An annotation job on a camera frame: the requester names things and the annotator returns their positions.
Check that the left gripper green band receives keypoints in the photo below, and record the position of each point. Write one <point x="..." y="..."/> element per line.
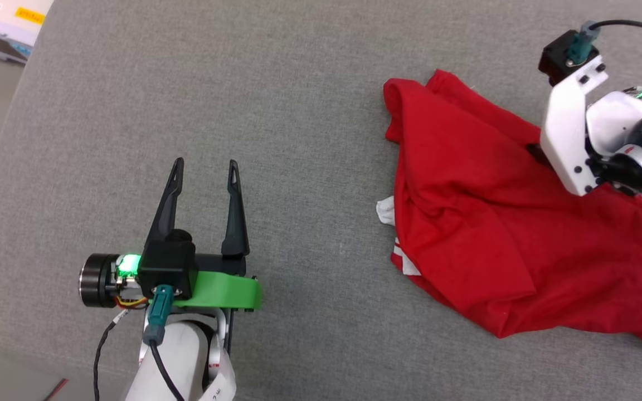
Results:
<point x="220" y="292"/>

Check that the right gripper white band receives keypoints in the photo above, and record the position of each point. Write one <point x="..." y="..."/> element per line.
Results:
<point x="563" y="133"/>

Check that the red garment with white stripes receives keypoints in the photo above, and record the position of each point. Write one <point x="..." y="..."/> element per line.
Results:
<point x="494" y="223"/>

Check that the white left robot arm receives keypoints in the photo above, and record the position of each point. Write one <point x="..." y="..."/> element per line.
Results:
<point x="179" y="362"/>

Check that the grey fabric sofa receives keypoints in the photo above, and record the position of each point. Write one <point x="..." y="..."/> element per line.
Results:
<point x="298" y="139"/>

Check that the yellow sticker label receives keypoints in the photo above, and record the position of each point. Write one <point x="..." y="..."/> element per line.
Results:
<point x="30" y="15"/>

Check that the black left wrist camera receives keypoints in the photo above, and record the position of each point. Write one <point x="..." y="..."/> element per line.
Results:
<point x="168" y="262"/>

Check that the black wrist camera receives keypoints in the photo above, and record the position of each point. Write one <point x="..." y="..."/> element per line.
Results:
<point x="558" y="55"/>
<point x="168" y="262"/>

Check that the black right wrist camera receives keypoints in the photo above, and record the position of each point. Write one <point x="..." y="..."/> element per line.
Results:
<point x="558" y="55"/>

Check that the teal left camera connector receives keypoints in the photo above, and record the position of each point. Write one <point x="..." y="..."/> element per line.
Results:
<point x="159" y="314"/>

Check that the teal camera connector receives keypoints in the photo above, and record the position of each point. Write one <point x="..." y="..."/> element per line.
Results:
<point x="580" y="44"/>
<point x="159" y="314"/>

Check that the teal right camera connector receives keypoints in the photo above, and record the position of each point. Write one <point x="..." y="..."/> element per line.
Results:
<point x="580" y="44"/>

